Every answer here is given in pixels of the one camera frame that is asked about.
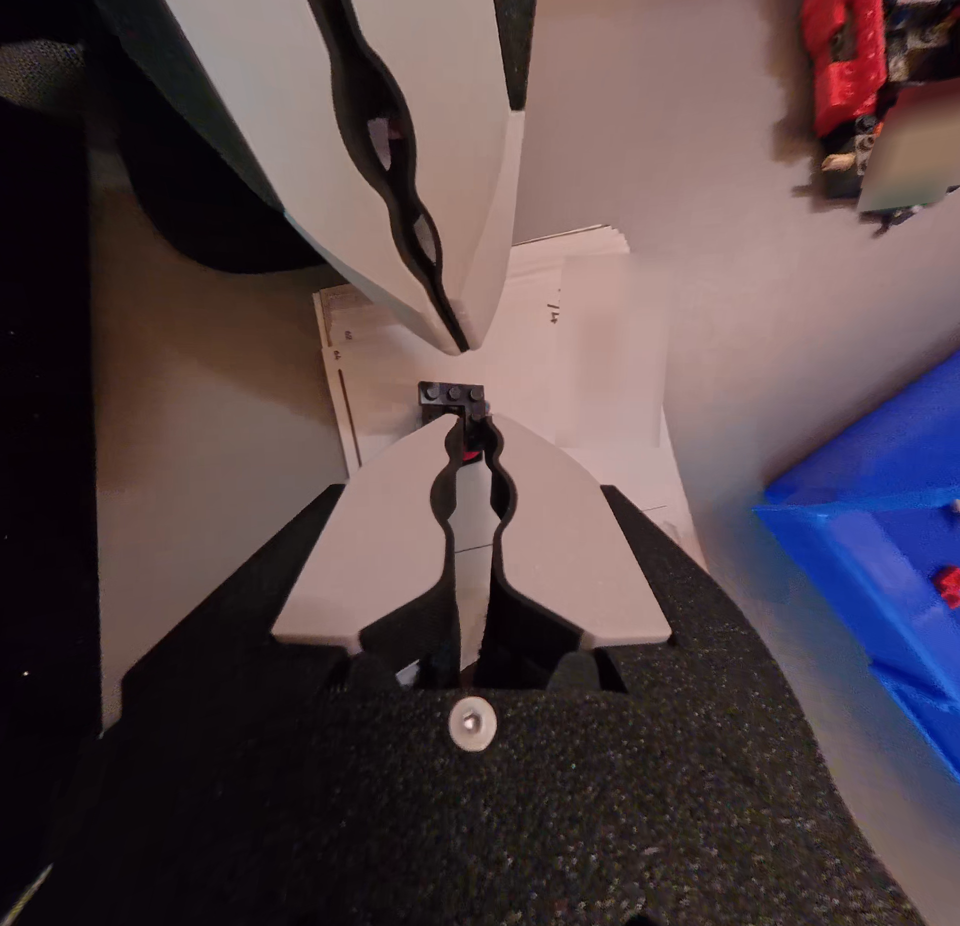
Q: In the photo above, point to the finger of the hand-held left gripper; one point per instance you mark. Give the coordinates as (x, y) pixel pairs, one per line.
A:
(457, 115)
(285, 115)

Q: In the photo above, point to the white instruction booklet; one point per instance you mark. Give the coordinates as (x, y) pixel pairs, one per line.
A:
(532, 386)

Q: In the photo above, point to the blue plastic bin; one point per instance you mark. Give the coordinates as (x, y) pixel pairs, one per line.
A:
(847, 536)

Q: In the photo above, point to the red black brick model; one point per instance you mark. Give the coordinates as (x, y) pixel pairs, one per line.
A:
(847, 55)

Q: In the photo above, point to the small red brick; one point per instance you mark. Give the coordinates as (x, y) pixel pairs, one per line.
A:
(948, 587)

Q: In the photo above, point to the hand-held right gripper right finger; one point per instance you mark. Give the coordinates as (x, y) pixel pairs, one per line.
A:
(570, 551)

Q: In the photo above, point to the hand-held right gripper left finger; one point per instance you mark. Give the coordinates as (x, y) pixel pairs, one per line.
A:
(360, 551)

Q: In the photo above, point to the black rounded object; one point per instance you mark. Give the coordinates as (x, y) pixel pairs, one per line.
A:
(210, 228)

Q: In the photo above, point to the small black red brick assembly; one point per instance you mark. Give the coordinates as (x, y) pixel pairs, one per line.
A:
(450, 393)

